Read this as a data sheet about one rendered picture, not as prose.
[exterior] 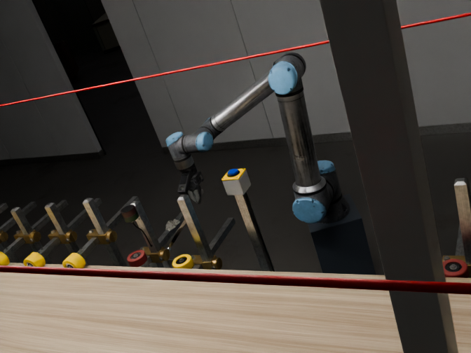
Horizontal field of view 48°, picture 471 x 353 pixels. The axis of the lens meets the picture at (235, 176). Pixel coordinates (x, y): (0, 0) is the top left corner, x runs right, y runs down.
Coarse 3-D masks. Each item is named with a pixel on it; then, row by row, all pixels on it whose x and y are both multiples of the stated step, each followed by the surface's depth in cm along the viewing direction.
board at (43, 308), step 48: (0, 288) 236; (48, 288) 223; (96, 288) 211; (144, 288) 201; (192, 288) 191; (240, 288) 183; (288, 288) 175; (0, 336) 203; (48, 336) 193; (96, 336) 184; (144, 336) 176; (192, 336) 169; (240, 336) 162; (288, 336) 156; (336, 336) 150; (384, 336) 145
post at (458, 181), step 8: (456, 184) 154; (464, 184) 153; (456, 192) 155; (464, 192) 154; (456, 200) 156; (464, 200) 156; (464, 208) 157; (464, 216) 158; (464, 224) 160; (464, 232) 161; (464, 240) 163; (464, 248) 164
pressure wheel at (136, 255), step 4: (132, 252) 226; (136, 252) 225; (140, 252) 224; (144, 252) 223; (128, 256) 224; (132, 256) 223; (136, 256) 222; (140, 256) 221; (144, 256) 222; (128, 260) 221; (132, 260) 220; (136, 260) 219; (140, 260) 220; (144, 260) 222; (132, 264) 220; (136, 264) 220; (140, 264) 220
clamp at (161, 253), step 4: (144, 248) 233; (148, 248) 232; (164, 248) 229; (148, 252) 229; (160, 252) 226; (164, 252) 226; (168, 252) 229; (152, 256) 228; (156, 256) 227; (160, 256) 226; (164, 256) 226; (168, 256) 228; (152, 260) 229; (156, 260) 228; (160, 260) 226; (164, 260) 226
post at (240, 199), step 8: (240, 200) 191; (248, 200) 192; (240, 208) 193; (248, 208) 192; (248, 216) 194; (248, 224) 196; (256, 224) 196; (248, 232) 198; (256, 232) 197; (256, 240) 199; (256, 248) 201; (264, 248) 201; (264, 256) 201; (264, 264) 204; (272, 264) 206
